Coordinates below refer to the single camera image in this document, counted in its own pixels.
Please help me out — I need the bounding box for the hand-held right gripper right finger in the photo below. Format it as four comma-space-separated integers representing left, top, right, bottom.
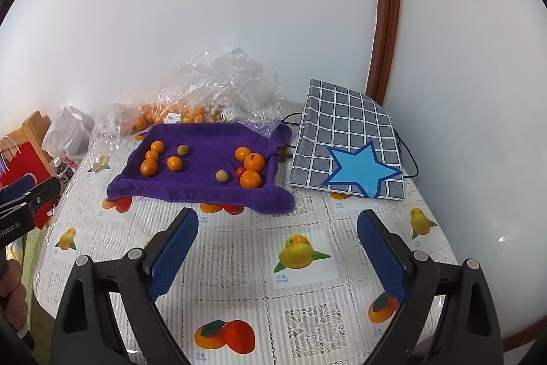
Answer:
357, 209, 503, 365

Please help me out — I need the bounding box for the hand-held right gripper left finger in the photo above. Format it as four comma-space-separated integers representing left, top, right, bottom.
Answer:
50, 208, 200, 365

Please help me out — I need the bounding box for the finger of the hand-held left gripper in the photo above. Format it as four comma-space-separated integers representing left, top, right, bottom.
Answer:
0, 174, 61, 216

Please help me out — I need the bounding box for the purple towel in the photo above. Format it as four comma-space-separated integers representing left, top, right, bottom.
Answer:
107, 122, 296, 216

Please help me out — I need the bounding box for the person's left hand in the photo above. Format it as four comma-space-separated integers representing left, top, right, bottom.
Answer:
0, 262, 28, 342

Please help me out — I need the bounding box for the red paper bag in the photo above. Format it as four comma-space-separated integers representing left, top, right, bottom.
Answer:
0, 136, 56, 229

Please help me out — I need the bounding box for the green yellow bedding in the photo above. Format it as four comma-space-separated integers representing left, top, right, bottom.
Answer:
6, 226, 48, 297

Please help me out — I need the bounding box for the dark labelled bottle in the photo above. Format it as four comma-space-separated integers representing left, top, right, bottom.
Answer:
57, 160, 78, 188

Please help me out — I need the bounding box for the white plastic bag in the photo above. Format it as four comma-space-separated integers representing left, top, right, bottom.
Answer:
42, 105, 95, 160

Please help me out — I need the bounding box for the fruit print lace tablecloth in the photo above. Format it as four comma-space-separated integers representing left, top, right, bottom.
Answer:
32, 102, 460, 365

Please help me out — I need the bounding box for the small clear plastic bag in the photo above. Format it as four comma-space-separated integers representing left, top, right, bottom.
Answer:
88, 102, 148, 173

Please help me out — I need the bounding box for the grey checkered bag blue star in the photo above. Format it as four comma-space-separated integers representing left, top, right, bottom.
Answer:
290, 78, 404, 200

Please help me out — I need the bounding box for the pile of bagged oranges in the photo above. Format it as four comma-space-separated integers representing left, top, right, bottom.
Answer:
128, 102, 225, 135

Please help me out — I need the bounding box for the large clear plastic bag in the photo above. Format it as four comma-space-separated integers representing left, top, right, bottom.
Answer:
156, 45, 288, 137

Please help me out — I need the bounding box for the wooden chair frame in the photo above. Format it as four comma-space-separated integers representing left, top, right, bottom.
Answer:
0, 110, 54, 160

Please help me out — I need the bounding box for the black cable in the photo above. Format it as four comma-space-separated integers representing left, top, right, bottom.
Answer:
281, 112, 422, 180

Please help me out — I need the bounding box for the brown wooden door frame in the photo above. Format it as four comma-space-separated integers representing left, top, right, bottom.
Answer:
365, 0, 403, 105

